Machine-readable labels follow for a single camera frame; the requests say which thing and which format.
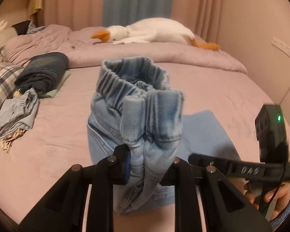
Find plaid pillow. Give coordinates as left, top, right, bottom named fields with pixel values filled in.
left=0, top=62, right=25, bottom=126

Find white plush goose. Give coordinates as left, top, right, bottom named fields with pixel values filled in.
left=91, top=17, right=221, bottom=52

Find folded pale green cloth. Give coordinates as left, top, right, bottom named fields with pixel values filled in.
left=39, top=70, right=71, bottom=99

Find plaid shirt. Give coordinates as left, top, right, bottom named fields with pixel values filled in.
left=26, top=20, right=46, bottom=35

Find teal curtain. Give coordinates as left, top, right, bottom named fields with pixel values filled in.
left=103, top=0, right=176, bottom=27

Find pink duvet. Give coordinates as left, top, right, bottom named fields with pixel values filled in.
left=2, top=24, right=248, bottom=75

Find folded dark denim jeans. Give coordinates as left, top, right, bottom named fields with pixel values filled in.
left=14, top=52, right=69, bottom=94

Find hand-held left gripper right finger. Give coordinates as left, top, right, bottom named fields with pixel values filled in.
left=159, top=157, right=272, bottom=232

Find beige pillow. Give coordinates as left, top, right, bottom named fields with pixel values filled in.
left=0, top=26, right=18, bottom=63

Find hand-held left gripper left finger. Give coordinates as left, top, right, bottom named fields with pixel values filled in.
left=18, top=145, right=131, bottom=232

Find light blue denim pants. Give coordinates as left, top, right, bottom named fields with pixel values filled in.
left=87, top=56, right=229, bottom=215

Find pink curtain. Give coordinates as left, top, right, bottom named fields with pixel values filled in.
left=37, top=0, right=105, bottom=32
left=171, top=0, right=224, bottom=43

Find folded floral cloth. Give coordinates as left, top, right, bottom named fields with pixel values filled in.
left=0, top=129, right=25, bottom=154

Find white wall socket strip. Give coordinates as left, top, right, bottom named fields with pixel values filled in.
left=271, top=37, right=290, bottom=65

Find dark garment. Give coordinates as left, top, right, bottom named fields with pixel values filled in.
left=12, top=20, right=32, bottom=36

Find person's right hand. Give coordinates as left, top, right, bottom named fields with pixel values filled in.
left=244, top=181, right=290, bottom=221

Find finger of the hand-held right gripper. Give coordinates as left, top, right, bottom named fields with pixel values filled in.
left=188, top=153, right=234, bottom=177

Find yellow fringed hanging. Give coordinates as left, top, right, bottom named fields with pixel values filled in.
left=26, top=0, right=43, bottom=15

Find folded small light blue jeans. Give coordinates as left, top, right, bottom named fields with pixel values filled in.
left=0, top=88, right=39, bottom=143

